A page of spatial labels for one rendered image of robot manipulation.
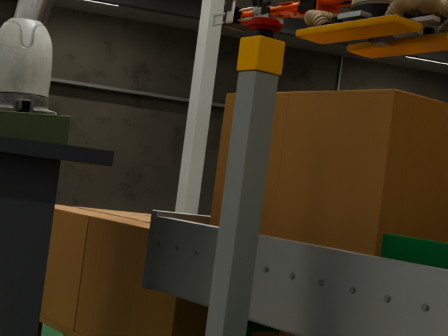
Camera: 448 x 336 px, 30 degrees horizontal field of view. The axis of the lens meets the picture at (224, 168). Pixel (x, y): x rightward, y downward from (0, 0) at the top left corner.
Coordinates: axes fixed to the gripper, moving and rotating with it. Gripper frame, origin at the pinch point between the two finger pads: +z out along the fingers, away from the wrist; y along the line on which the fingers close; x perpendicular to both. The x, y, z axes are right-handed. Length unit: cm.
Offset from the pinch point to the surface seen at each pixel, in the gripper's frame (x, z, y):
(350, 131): -74, 37, -20
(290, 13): -24.2, 1.2, -0.6
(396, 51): -56, 12, 10
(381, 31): -68, 11, -8
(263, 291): -68, 75, -34
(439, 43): -72, 11, 8
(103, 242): 36, 76, -19
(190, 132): 292, 16, 180
